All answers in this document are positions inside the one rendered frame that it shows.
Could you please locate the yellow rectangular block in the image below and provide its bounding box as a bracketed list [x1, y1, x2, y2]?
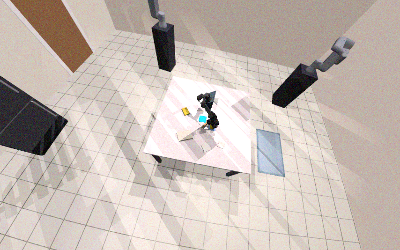
[182, 107, 190, 116]

